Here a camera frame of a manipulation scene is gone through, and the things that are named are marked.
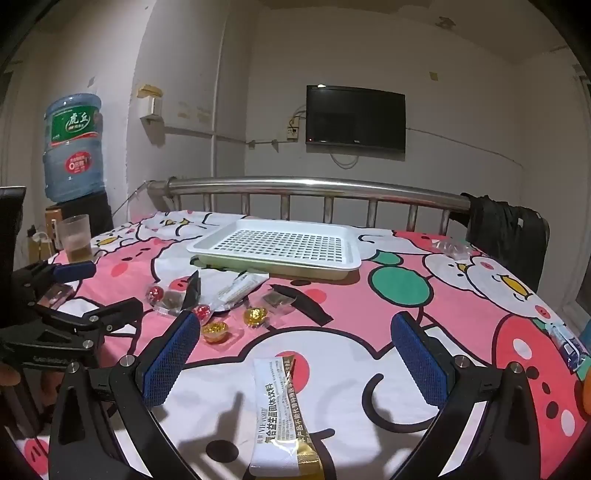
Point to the long white sachet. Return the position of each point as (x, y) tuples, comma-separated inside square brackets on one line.
[(277, 406)]

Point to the long black sachet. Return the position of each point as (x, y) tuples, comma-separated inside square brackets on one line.
[(307, 304)]

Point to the clear plastic cup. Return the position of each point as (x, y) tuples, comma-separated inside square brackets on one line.
[(76, 237)]

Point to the white perforated plastic tray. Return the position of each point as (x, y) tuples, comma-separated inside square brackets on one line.
[(277, 249)]

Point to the crumpled clear wrapper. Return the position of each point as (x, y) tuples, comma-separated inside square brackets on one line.
[(452, 249)]

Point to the blue water bottle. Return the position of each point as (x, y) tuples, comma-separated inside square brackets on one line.
[(74, 147)]

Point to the small white sachet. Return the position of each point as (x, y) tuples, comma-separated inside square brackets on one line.
[(235, 290)]

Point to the black wall television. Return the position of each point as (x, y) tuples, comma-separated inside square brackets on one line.
[(355, 117)]

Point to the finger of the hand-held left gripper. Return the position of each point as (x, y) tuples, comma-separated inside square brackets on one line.
[(74, 270), (115, 314)]

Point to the black water dispenser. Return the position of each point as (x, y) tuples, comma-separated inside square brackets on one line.
[(99, 214)]

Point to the black bag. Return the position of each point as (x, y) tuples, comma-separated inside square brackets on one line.
[(508, 230)]

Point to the pink cartoon printed blanket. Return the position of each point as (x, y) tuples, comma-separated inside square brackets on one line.
[(360, 314)]

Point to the cardboard box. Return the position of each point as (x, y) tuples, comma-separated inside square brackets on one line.
[(39, 251)]

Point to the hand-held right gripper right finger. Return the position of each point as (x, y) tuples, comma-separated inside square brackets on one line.
[(421, 362)]

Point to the wall power socket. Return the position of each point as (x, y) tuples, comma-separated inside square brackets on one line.
[(293, 131)]

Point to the steel bed rail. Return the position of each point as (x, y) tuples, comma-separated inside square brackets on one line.
[(314, 188)]

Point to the gold foil candy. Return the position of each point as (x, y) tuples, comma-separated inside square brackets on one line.
[(254, 316), (215, 332)]

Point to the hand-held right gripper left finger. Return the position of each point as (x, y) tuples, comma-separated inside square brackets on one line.
[(171, 357)]

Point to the yellowed wall box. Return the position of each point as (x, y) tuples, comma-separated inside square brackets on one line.
[(152, 104)]

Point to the orange object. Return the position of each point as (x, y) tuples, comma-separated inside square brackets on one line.
[(586, 392)]

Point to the blue clear wrapper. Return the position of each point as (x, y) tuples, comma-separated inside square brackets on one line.
[(568, 346)]

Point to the red foil candy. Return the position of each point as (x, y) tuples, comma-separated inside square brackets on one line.
[(202, 310), (154, 293)]

